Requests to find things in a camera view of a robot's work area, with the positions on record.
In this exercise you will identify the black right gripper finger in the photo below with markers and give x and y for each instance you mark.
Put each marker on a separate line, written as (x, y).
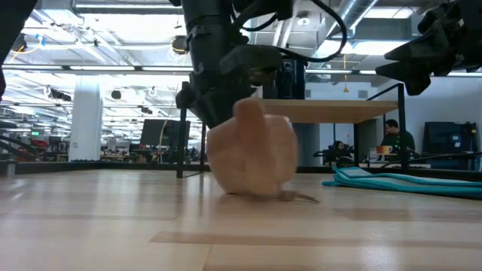
(414, 73)
(418, 49)

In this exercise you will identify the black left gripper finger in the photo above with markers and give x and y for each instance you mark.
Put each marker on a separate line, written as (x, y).
(209, 107)
(244, 92)

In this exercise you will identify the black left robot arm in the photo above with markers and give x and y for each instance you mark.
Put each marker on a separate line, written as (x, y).
(211, 7)

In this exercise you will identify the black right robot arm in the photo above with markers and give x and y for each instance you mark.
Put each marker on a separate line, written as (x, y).
(477, 22)

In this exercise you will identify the wooden shelf with black legs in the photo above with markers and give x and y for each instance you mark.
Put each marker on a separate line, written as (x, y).
(331, 111)

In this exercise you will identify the black office monitor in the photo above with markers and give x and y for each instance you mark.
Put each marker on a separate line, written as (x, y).
(154, 132)

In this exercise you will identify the person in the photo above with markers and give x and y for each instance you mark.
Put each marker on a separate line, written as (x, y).
(338, 150)
(395, 139)

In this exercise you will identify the dark blue cabinet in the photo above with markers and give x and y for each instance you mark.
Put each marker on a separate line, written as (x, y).
(448, 145)

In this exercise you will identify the orange and white mug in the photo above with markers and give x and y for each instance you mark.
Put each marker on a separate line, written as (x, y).
(384, 150)

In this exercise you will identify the folded light blue cloth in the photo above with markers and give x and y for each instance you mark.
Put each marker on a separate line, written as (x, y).
(395, 182)

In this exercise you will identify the white building column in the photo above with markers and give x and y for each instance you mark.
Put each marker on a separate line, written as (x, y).
(86, 120)

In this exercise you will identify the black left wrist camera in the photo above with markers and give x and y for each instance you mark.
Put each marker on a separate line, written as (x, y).
(252, 62)

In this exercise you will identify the silver ceiling duct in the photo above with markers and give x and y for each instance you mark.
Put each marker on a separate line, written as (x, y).
(354, 15)

